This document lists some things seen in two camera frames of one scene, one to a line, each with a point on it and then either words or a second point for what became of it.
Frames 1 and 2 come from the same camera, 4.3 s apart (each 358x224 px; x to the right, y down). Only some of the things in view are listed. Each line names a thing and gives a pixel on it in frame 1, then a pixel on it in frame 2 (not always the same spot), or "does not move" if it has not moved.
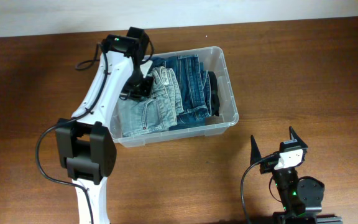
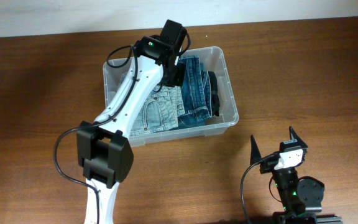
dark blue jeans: x=195 y=87 does not move
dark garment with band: x=214 y=95 does not move
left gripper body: x=138 y=86 -> x=176 y=75
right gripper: x=266 y=166 does not move
